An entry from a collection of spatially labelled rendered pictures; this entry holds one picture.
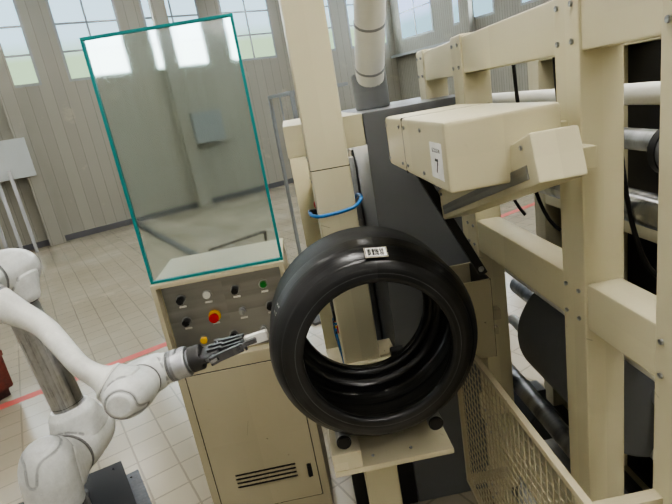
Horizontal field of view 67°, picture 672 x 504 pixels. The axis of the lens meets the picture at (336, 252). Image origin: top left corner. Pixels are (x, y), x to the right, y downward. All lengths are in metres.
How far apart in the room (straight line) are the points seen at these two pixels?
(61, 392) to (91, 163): 10.12
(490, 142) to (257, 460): 1.87
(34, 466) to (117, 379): 0.48
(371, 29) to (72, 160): 10.17
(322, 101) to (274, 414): 1.40
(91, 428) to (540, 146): 1.59
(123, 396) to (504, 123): 1.07
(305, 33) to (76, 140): 10.37
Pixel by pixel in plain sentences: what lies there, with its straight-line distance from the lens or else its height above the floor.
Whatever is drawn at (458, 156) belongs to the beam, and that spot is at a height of 1.71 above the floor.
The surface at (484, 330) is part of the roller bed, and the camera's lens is 1.87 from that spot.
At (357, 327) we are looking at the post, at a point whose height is 1.08.
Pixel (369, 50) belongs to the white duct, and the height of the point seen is 2.02.
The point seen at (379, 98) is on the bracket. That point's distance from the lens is 2.22.
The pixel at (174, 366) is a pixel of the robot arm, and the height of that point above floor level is 1.23.
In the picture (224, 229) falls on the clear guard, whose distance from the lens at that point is 2.09.
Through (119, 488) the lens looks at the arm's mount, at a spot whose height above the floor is 0.75.
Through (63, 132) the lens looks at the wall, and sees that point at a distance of 11.82.
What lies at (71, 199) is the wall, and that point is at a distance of 11.85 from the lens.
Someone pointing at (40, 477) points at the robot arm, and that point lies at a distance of 1.80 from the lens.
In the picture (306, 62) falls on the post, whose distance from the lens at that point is 1.64.
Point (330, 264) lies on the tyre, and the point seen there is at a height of 1.46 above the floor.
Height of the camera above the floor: 1.86
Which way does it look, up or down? 17 degrees down
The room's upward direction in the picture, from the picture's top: 10 degrees counter-clockwise
